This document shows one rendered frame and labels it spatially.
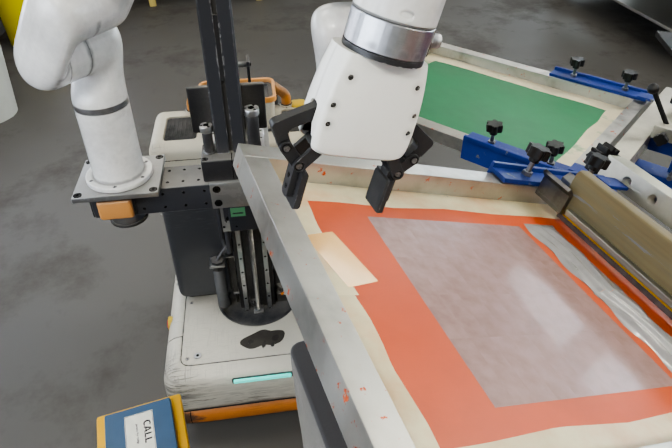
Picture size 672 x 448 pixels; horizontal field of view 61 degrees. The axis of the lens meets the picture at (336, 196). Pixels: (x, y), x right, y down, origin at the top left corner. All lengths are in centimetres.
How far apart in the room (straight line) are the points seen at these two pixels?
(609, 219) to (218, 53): 72
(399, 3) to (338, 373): 32
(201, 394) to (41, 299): 104
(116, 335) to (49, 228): 86
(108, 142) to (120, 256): 175
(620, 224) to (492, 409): 48
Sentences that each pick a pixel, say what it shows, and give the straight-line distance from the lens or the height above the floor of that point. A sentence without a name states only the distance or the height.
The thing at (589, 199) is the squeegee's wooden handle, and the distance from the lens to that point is 107.
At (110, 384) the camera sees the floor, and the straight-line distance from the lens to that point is 233.
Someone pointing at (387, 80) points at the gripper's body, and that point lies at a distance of 50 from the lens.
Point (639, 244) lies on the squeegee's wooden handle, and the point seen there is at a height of 118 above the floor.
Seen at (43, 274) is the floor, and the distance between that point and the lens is 287.
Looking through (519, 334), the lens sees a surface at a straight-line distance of 76.
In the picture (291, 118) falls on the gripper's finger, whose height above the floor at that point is 152.
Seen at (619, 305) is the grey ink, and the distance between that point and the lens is 95.
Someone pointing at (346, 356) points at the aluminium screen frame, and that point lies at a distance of 55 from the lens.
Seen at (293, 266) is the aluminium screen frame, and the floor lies 133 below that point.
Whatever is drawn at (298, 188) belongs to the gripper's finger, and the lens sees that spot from 54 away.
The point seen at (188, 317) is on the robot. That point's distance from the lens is 207.
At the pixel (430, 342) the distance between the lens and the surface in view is 67.
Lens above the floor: 176
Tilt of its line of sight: 36 degrees down
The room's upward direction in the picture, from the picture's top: straight up
